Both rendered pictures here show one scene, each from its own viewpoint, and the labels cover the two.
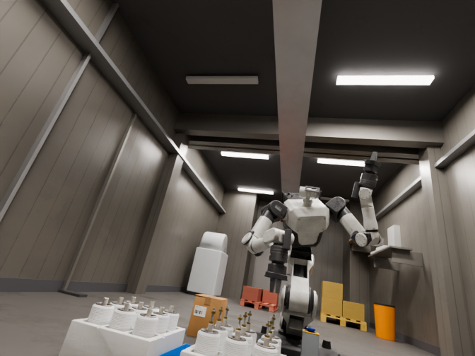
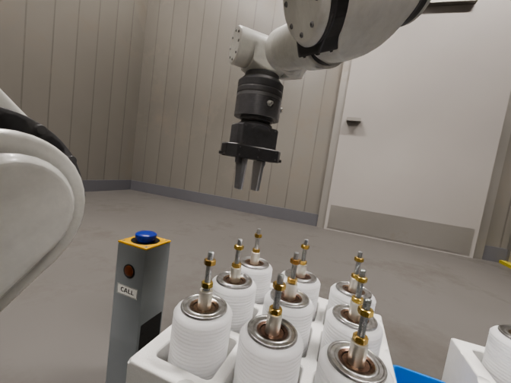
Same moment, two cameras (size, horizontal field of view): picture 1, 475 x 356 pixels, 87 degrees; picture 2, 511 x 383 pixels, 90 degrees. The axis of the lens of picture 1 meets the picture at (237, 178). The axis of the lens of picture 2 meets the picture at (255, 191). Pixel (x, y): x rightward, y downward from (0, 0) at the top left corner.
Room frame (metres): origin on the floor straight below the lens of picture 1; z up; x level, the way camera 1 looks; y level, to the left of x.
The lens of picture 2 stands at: (1.76, -0.23, 0.49)
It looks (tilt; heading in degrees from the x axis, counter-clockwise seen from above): 5 degrees down; 183
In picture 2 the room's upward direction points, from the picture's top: 8 degrees clockwise
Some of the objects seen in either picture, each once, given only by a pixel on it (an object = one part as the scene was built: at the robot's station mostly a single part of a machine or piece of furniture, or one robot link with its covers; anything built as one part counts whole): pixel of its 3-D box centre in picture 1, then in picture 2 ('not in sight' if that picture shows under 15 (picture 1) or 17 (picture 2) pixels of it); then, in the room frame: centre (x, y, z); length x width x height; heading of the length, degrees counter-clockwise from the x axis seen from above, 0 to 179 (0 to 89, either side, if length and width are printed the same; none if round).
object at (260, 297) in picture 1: (261, 298); not in sight; (6.66, -1.12, 0.21); 1.19 x 0.78 x 0.41; 164
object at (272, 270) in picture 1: (277, 265); (255, 128); (1.26, -0.27, 0.56); 0.13 x 0.10 x 0.12; 123
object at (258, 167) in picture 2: (271, 285); (258, 175); (1.24, -0.25, 0.47); 0.03 x 0.02 x 0.06; 33
